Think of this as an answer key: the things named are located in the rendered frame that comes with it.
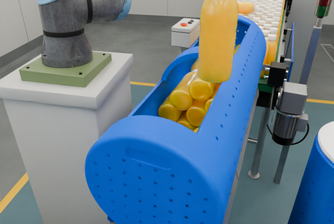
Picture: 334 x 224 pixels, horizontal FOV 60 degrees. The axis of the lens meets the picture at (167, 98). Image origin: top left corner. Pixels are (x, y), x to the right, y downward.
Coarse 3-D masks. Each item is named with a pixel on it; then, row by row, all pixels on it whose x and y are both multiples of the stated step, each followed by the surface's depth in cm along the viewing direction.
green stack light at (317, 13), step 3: (318, 6) 142; (321, 6) 141; (324, 6) 141; (327, 6) 141; (330, 6) 142; (315, 9) 145; (318, 9) 143; (321, 9) 142; (324, 9) 141; (327, 9) 141; (315, 12) 145; (318, 12) 143; (321, 12) 142; (324, 12) 142; (327, 12) 142; (318, 15) 144; (321, 15) 143; (324, 15) 143; (327, 15) 143
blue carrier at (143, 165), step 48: (192, 48) 86; (240, 48) 89; (240, 96) 71; (96, 144) 53; (144, 144) 48; (192, 144) 49; (240, 144) 64; (96, 192) 59; (144, 192) 54; (192, 192) 49
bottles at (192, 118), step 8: (168, 96) 90; (168, 104) 85; (192, 104) 84; (200, 104) 83; (160, 112) 87; (168, 112) 87; (176, 112) 85; (184, 112) 91; (192, 112) 83; (200, 112) 82; (176, 120) 87; (184, 120) 87; (192, 120) 85; (200, 120) 84; (192, 128) 86
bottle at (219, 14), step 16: (208, 0) 50; (224, 0) 49; (208, 16) 51; (224, 16) 50; (208, 32) 52; (224, 32) 51; (208, 48) 53; (224, 48) 53; (208, 64) 55; (224, 64) 55; (208, 80) 56; (224, 80) 56
